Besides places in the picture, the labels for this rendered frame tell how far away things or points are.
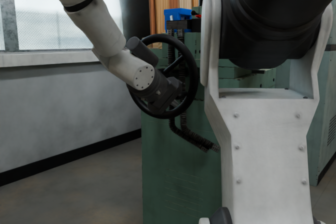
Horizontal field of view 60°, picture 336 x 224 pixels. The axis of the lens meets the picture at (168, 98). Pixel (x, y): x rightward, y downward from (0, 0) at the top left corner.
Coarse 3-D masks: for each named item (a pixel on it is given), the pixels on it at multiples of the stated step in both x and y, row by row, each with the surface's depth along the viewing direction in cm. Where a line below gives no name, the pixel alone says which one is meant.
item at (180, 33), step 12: (180, 36) 99; (168, 48) 102; (168, 60) 103; (180, 72) 101; (168, 108) 105; (168, 120) 106; (180, 120) 103; (180, 132) 104; (192, 132) 102; (204, 144) 101; (216, 144) 101
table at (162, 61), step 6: (150, 48) 121; (156, 48) 120; (156, 54) 119; (162, 60) 107; (174, 60) 104; (198, 60) 99; (222, 60) 104; (228, 60) 103; (186, 66) 102; (198, 66) 99; (222, 66) 105; (228, 66) 103; (234, 66) 102
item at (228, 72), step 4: (176, 68) 115; (220, 68) 105; (224, 68) 104; (228, 68) 103; (232, 68) 103; (236, 68) 104; (240, 68) 108; (188, 72) 112; (220, 72) 105; (224, 72) 105; (228, 72) 104; (232, 72) 103; (236, 72) 105; (240, 72) 109; (244, 72) 113; (248, 72) 117; (220, 76) 106; (224, 76) 105; (228, 76) 104; (232, 76) 103; (236, 76) 105
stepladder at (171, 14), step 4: (172, 8) 207; (176, 8) 205; (180, 8) 203; (184, 8) 206; (164, 12) 212; (168, 12) 209; (172, 12) 206; (176, 12) 204; (180, 12) 203; (184, 12) 206; (188, 12) 210; (164, 16) 210; (168, 16) 208; (172, 16) 206; (176, 16) 204; (180, 16) 220; (184, 16) 216; (188, 16) 216; (164, 20) 211; (164, 24) 212; (164, 28) 212
